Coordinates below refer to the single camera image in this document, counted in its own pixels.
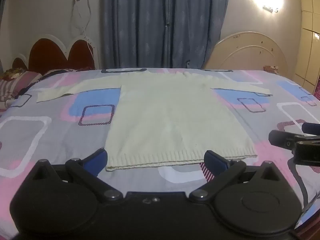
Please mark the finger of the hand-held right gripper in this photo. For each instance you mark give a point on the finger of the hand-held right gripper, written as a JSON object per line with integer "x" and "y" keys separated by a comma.
{"x": 282, "y": 140}
{"x": 311, "y": 128}

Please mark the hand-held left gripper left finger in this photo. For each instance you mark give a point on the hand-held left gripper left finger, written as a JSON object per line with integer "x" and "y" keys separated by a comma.
{"x": 98, "y": 159}

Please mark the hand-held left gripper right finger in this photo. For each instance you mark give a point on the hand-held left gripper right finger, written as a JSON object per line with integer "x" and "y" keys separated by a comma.
{"x": 215, "y": 161}

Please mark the cream knitted sweater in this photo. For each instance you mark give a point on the cream knitted sweater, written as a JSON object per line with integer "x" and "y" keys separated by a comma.
{"x": 160, "y": 120}

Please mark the patterned pink blue bed sheet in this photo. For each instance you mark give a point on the patterned pink blue bed sheet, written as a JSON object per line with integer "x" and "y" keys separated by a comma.
{"x": 50, "y": 140}

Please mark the red floral cloth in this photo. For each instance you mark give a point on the red floral cloth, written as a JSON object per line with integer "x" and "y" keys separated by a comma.
{"x": 271, "y": 69}

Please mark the cream wardrobe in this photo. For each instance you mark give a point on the cream wardrobe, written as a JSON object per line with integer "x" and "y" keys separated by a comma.
{"x": 308, "y": 42}

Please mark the cream round bed board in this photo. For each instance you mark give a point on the cream round bed board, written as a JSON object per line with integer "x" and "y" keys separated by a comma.
{"x": 250, "y": 52}

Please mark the striped pink pillow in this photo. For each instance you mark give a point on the striped pink pillow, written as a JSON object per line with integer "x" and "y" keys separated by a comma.
{"x": 17, "y": 83}

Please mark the red white scalloped headboard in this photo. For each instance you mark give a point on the red white scalloped headboard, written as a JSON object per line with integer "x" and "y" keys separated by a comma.
{"x": 53, "y": 52}

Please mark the blue grey curtain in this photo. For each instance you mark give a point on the blue grey curtain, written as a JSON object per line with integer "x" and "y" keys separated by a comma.
{"x": 162, "y": 22}

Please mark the bright wall lamp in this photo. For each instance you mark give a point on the bright wall lamp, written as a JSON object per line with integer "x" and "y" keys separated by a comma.
{"x": 271, "y": 8}

